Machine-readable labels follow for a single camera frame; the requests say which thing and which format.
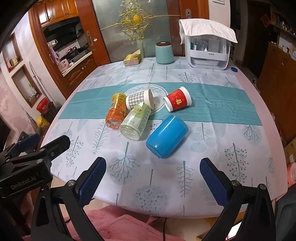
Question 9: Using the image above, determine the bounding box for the checkered paper cup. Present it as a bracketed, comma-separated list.
[125, 89, 154, 110]

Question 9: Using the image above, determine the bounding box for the orange clear plastic cup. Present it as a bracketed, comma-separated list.
[105, 93, 126, 130]

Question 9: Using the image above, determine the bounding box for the green clear plastic cup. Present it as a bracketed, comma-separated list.
[119, 102, 151, 141]

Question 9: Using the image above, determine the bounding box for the blue plastic cup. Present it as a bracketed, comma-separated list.
[145, 115, 189, 159]

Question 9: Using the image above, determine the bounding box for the red paper cup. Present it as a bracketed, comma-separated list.
[164, 86, 192, 112]

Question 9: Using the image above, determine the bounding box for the smartphone lit screen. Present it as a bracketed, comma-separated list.
[226, 221, 242, 240]

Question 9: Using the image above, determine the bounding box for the red bucket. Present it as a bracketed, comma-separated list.
[36, 97, 51, 114]

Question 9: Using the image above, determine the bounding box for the pink fabric garment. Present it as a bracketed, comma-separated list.
[21, 204, 186, 241]

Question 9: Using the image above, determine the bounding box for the patterned tablecloth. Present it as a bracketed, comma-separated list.
[46, 57, 277, 217]

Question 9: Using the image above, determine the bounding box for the yellow tissue box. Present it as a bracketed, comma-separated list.
[123, 49, 142, 67]

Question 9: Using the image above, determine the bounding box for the glass door gold ornament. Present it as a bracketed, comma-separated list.
[92, 0, 171, 62]

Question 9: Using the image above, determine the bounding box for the wooden side cabinet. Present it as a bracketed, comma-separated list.
[258, 43, 295, 142]

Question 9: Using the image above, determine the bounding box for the teal canister brown lid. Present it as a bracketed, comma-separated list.
[155, 41, 174, 64]

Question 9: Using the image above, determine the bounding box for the white storage box appliance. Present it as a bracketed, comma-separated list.
[184, 35, 231, 70]

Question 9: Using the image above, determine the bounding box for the white cloth cover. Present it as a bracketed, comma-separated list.
[179, 19, 238, 44]

